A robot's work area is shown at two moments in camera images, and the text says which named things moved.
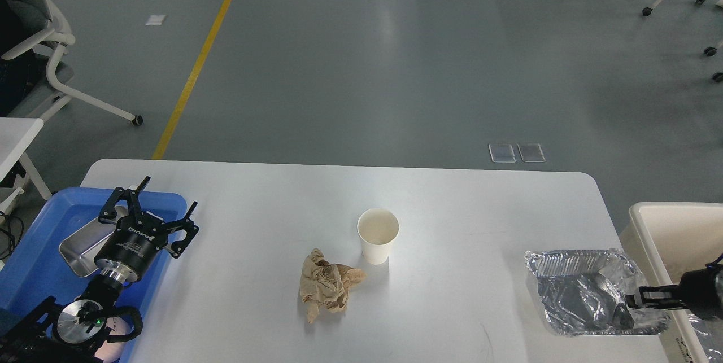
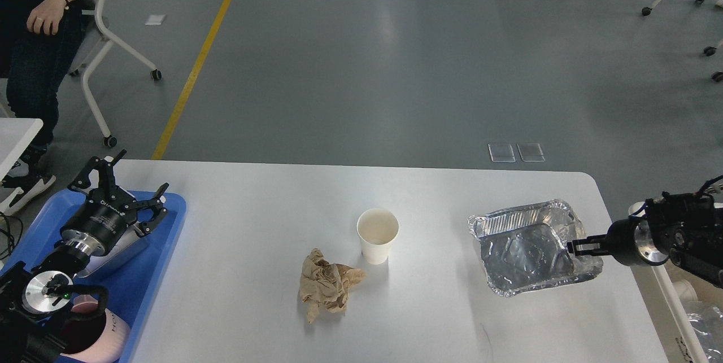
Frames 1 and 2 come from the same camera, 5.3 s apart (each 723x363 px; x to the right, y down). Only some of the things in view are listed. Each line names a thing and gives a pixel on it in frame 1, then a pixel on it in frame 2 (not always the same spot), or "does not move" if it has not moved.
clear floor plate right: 531,152 does not move
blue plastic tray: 33,270 does not move
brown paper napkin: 325,284 does not move
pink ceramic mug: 110,352 does not move
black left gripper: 135,241 -> 98,225
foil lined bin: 583,292 -> 525,246
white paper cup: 378,228 does not move
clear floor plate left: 502,153 does not move
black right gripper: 702,291 -> 630,241
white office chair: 34,26 -> 103,46
